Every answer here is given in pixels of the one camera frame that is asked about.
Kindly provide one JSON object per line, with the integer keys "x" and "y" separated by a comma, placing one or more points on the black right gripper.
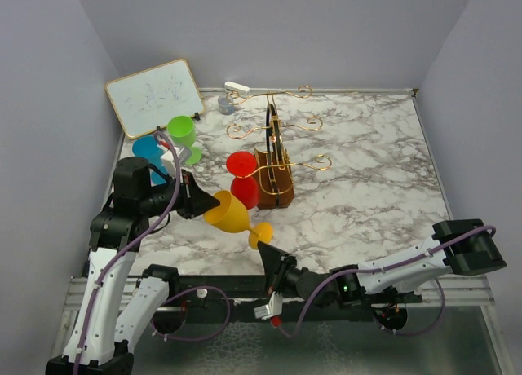
{"x": 276, "y": 264}

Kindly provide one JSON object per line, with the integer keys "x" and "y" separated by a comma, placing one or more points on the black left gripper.
{"x": 195, "y": 200}

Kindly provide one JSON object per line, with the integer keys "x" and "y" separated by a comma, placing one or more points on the yellow wine glass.
{"x": 232, "y": 216}

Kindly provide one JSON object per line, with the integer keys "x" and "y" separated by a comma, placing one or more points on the green wine glass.
{"x": 183, "y": 132}

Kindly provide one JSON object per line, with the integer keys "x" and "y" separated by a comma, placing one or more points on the blue wine glass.
{"x": 146, "y": 147}

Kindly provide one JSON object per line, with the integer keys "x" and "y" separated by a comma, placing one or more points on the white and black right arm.
{"x": 461, "y": 247}

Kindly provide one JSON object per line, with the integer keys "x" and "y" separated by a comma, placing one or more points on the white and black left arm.
{"x": 105, "y": 335}

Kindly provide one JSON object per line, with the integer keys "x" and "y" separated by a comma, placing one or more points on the red wine glass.
{"x": 242, "y": 165}

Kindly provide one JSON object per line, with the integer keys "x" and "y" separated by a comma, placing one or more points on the small grey blue cup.
{"x": 224, "y": 106}

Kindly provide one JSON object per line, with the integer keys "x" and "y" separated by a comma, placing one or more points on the small framed whiteboard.
{"x": 145, "y": 100}

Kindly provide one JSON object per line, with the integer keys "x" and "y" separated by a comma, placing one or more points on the white whiteboard eraser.
{"x": 236, "y": 88}

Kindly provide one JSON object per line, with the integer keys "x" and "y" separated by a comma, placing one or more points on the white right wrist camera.
{"x": 271, "y": 309}

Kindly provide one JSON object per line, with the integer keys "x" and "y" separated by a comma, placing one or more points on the gold wire glass rack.
{"x": 274, "y": 167}

